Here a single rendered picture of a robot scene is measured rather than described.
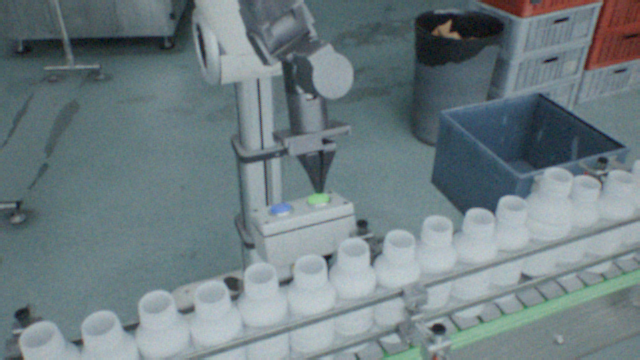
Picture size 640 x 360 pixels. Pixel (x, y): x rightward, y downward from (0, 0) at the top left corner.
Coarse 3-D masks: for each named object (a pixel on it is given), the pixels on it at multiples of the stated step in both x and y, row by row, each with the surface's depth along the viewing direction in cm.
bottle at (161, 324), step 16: (144, 304) 62; (160, 304) 64; (144, 320) 61; (160, 320) 61; (176, 320) 63; (144, 336) 62; (160, 336) 62; (176, 336) 63; (144, 352) 62; (160, 352) 62; (176, 352) 63; (192, 352) 66
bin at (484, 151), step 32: (512, 96) 149; (544, 96) 150; (448, 128) 140; (480, 128) 150; (512, 128) 155; (544, 128) 152; (576, 128) 142; (448, 160) 144; (480, 160) 131; (512, 160) 162; (544, 160) 155; (576, 160) 124; (448, 192) 147; (480, 192) 133; (512, 192) 122
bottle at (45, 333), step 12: (36, 324) 59; (48, 324) 59; (24, 336) 58; (36, 336) 60; (48, 336) 60; (60, 336) 59; (24, 348) 57; (36, 348) 56; (48, 348) 57; (60, 348) 59; (72, 348) 61
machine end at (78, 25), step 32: (0, 0) 388; (32, 0) 389; (64, 0) 391; (96, 0) 392; (128, 0) 394; (160, 0) 395; (32, 32) 402; (96, 32) 405; (128, 32) 407; (160, 32) 410
